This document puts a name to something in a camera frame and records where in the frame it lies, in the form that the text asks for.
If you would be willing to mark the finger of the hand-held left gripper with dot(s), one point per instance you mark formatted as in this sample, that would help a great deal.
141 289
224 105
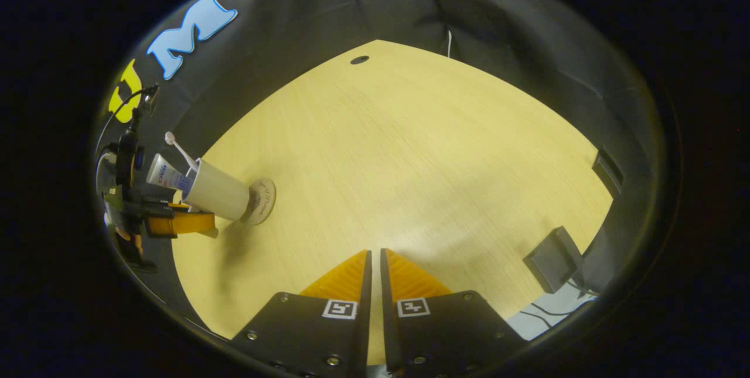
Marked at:
179 208
187 224

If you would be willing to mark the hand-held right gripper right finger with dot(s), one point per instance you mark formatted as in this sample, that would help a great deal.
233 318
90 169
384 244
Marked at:
391 319

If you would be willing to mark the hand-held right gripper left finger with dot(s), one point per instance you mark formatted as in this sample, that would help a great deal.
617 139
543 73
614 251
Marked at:
363 319

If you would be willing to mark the white toothpaste tube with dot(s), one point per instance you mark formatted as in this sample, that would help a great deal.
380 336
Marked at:
164 173

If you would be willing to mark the white toothbrush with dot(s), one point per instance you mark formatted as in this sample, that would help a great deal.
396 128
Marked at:
183 152

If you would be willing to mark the round cork coaster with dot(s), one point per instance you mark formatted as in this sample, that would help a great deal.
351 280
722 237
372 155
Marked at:
262 202

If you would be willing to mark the light wooden desktop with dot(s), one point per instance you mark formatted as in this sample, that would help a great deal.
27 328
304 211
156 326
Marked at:
410 179

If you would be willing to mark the black box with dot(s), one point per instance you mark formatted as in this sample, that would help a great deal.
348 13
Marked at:
608 172
554 261

